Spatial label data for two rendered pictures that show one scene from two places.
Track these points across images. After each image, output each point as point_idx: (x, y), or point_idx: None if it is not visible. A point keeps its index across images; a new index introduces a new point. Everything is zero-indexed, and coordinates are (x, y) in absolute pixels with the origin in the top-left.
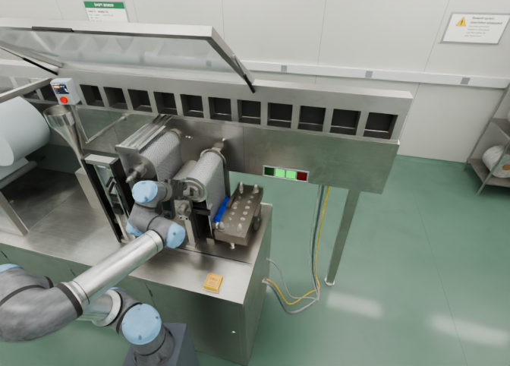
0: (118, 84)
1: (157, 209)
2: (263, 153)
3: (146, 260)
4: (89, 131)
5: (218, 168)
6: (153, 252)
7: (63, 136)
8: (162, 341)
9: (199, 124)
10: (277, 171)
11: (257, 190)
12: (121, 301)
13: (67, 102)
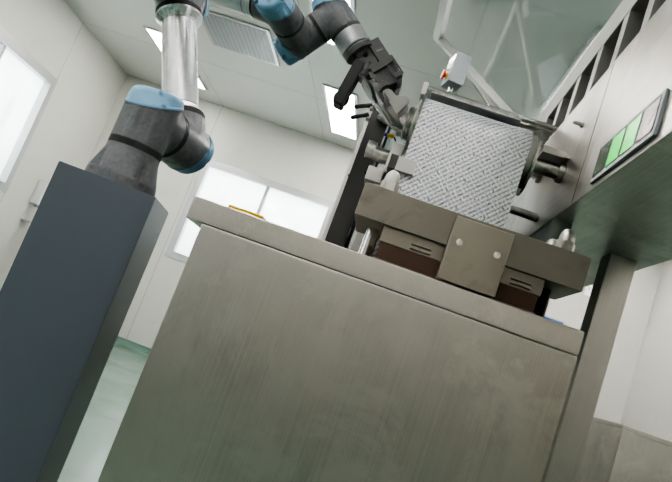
0: (544, 117)
1: None
2: (615, 110)
3: None
4: None
5: (502, 135)
6: None
7: None
8: (126, 133)
9: (573, 115)
10: (612, 147)
11: (560, 245)
12: (188, 108)
13: (445, 79)
